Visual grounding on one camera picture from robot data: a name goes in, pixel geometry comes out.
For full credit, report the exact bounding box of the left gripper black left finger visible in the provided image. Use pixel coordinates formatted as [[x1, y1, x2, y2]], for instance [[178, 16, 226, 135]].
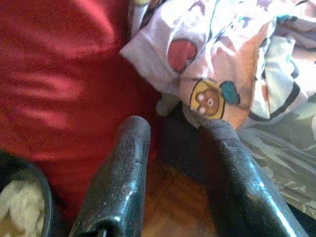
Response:
[[69, 115, 152, 237]]

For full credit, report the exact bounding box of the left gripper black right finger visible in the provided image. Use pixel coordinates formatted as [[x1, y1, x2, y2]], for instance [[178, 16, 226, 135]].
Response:
[[199, 119, 309, 237]]

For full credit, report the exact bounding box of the pink cartoon print blanket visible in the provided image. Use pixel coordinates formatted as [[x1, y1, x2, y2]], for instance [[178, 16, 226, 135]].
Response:
[[119, 0, 316, 130]]

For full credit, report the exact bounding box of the black round waste bin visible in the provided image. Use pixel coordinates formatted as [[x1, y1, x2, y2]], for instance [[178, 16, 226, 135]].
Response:
[[0, 150, 54, 237]]

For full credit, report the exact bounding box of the crumpled beige paper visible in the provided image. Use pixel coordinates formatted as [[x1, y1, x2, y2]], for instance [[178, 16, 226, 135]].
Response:
[[0, 181, 45, 237]]

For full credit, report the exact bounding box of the red cushion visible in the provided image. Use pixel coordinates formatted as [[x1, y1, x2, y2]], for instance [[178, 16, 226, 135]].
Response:
[[0, 0, 162, 223]]

